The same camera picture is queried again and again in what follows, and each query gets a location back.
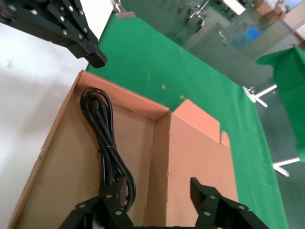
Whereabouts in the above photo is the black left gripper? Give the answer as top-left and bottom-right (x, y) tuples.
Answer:
(0, 0), (107, 69)

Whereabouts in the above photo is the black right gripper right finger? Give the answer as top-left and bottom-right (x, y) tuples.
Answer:
(190, 177), (267, 229)

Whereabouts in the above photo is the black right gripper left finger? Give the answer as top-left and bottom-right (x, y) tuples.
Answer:
(58, 193), (133, 229)

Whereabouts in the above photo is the black power cable bundle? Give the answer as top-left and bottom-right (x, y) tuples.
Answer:
(80, 87), (137, 213)

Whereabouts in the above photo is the plain open cardboard box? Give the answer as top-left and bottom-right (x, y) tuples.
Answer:
(8, 69), (239, 229)

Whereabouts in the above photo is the brown background cardboard box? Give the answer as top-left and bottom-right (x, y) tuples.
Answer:
(256, 0), (305, 28)

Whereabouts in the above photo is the metal cloth clamp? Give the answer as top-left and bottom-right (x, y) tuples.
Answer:
(242, 85), (257, 104)
(112, 0), (136, 19)

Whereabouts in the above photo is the green table cloth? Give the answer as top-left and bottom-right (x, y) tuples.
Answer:
(85, 0), (290, 229)

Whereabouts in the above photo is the green covered side table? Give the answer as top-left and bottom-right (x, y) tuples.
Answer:
(254, 45), (305, 177)

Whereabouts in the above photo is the metal wheeled frame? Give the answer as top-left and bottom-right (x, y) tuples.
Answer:
(178, 0), (208, 27)

